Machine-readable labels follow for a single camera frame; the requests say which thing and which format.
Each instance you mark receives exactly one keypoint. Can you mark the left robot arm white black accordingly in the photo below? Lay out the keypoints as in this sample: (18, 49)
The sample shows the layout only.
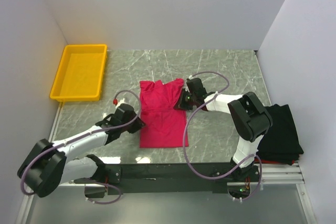
(50, 164)

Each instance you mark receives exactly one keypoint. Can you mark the yellow plastic tray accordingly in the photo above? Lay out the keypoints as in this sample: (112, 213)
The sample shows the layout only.
(80, 73)

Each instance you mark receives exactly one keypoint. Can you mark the red t shirt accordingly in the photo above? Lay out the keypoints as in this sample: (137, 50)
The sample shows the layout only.
(164, 124)

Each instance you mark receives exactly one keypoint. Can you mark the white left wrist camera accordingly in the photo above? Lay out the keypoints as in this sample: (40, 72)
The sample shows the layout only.
(117, 102)

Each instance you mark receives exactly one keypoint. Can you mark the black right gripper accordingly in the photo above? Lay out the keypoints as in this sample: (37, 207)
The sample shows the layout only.
(180, 105)

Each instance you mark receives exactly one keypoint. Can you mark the folded red shirt under stack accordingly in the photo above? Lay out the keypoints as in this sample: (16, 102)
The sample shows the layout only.
(277, 162)

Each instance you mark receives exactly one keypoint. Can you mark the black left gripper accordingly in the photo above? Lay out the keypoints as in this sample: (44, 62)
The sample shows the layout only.
(138, 124)

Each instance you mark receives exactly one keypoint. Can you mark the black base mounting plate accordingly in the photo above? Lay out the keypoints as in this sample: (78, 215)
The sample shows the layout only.
(170, 178)

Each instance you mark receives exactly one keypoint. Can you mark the folded black t shirt stack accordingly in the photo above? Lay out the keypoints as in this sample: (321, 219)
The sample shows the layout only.
(281, 143)

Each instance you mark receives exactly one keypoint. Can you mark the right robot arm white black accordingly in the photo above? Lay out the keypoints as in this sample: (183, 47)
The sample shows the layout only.
(251, 120)

